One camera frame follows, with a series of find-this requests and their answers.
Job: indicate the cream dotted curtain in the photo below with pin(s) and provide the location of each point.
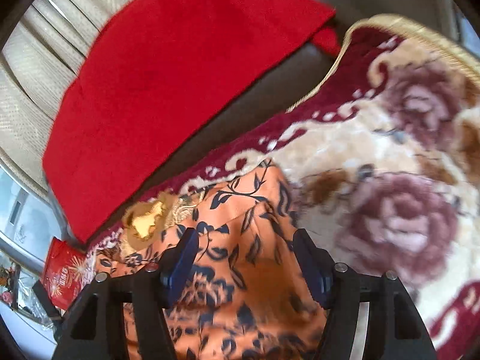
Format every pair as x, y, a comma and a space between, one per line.
41, 58

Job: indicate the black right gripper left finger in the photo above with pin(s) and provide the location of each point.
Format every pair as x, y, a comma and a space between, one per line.
95, 326

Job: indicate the black device on table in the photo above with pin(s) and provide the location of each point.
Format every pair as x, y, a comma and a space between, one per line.
47, 305

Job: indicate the orange floral print garment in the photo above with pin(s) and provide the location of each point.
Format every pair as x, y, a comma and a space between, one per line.
245, 297

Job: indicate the artificial flower bouquet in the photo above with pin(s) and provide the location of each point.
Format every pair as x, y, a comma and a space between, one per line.
9, 284

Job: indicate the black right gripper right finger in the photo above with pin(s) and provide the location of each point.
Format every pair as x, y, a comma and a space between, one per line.
395, 329

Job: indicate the white refrigerator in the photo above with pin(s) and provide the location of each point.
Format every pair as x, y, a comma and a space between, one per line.
28, 225

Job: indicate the red cloth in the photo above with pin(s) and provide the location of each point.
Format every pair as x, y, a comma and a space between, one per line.
158, 72

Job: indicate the dark sofa backrest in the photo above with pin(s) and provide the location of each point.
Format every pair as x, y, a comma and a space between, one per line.
295, 77

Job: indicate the maroon cream floral blanket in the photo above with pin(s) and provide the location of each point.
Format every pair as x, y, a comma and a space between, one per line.
382, 162

